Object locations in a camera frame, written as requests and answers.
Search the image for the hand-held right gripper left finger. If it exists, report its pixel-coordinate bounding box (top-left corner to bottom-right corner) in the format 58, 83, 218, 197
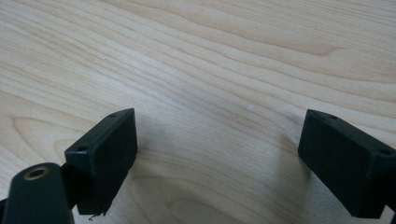
60, 107, 138, 217

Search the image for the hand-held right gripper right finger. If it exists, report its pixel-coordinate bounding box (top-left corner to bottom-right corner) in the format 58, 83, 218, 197
297, 108, 396, 219

